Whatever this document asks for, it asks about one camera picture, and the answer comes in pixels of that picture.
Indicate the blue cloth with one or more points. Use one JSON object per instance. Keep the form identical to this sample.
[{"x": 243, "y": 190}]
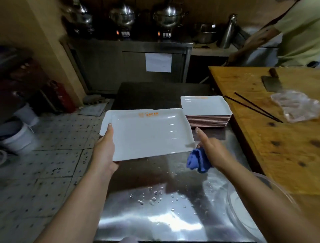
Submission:
[{"x": 198, "y": 160}]

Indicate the white chest freezer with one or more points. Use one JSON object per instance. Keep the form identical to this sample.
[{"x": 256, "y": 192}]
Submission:
[{"x": 262, "y": 57}]

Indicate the wooden table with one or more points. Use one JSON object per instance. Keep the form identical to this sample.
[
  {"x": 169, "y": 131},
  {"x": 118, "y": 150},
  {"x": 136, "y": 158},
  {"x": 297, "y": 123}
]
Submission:
[{"x": 282, "y": 155}]

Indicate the beige side counter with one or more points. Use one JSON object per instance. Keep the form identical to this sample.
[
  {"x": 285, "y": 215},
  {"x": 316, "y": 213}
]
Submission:
[{"x": 210, "y": 51}]

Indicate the steel jug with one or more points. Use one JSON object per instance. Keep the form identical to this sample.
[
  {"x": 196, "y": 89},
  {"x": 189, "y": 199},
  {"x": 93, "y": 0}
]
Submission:
[{"x": 227, "y": 32}]

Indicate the clear glass bowl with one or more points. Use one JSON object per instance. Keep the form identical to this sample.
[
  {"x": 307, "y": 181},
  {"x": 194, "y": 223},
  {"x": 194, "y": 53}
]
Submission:
[{"x": 240, "y": 215}]

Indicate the white plastic bucket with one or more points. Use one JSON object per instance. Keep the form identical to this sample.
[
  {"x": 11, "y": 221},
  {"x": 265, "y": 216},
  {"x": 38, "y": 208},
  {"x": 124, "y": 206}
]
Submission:
[
  {"x": 26, "y": 115},
  {"x": 18, "y": 141}
]

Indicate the person's right hand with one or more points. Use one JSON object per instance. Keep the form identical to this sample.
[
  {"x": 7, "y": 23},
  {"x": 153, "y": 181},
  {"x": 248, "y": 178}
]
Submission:
[{"x": 217, "y": 155}]

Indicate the loose light floor tile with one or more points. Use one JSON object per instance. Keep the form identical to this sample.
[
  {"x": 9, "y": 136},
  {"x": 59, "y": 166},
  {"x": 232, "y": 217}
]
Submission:
[{"x": 92, "y": 109}]

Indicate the stainless steel cabinet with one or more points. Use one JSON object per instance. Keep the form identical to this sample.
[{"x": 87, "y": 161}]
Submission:
[{"x": 100, "y": 65}]

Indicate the white rectangular plate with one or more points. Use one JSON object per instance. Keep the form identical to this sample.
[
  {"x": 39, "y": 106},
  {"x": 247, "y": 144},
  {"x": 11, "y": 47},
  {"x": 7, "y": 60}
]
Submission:
[{"x": 150, "y": 137}]

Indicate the red fire extinguisher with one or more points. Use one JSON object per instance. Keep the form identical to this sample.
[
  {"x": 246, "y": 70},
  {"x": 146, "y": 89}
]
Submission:
[{"x": 62, "y": 97}]

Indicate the stack of white plates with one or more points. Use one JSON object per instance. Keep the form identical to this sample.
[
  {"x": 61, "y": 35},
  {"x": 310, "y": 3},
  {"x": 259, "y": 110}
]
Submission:
[
  {"x": 105, "y": 122},
  {"x": 205, "y": 105}
]

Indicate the person's left forearm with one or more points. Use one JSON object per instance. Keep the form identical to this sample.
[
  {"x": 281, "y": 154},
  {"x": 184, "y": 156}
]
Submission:
[{"x": 75, "y": 212}]

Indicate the person's left hand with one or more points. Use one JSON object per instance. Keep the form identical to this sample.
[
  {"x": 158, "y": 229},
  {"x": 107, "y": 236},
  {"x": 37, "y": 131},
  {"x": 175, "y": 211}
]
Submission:
[{"x": 103, "y": 155}]

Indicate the grey brick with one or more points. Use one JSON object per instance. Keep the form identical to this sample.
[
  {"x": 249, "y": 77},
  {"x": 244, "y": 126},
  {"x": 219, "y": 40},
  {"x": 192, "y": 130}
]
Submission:
[{"x": 93, "y": 99}]

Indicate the crumpled clear plastic bag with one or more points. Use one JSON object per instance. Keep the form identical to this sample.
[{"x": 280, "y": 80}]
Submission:
[{"x": 297, "y": 105}]

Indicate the person's right forearm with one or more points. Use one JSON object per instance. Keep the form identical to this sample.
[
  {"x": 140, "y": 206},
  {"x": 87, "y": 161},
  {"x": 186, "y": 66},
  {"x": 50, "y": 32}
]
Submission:
[{"x": 270, "y": 207}]

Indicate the dark storage rack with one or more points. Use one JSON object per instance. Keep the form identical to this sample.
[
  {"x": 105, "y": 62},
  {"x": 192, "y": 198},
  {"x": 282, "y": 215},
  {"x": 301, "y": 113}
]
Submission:
[{"x": 20, "y": 75}]

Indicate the steel work table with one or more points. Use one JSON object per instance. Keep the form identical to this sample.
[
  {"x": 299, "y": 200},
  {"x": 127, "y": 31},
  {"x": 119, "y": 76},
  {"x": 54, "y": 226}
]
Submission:
[{"x": 155, "y": 95}]

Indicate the white paper sheet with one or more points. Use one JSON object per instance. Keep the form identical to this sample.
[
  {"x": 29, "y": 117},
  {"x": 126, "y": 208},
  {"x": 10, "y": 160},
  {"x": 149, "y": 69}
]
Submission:
[{"x": 158, "y": 62}]

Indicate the steel basin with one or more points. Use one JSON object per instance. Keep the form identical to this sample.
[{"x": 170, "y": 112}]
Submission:
[{"x": 205, "y": 35}]

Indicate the black induction cooker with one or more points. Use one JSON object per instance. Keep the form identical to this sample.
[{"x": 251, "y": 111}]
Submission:
[
  {"x": 165, "y": 34},
  {"x": 82, "y": 32},
  {"x": 123, "y": 33}
]

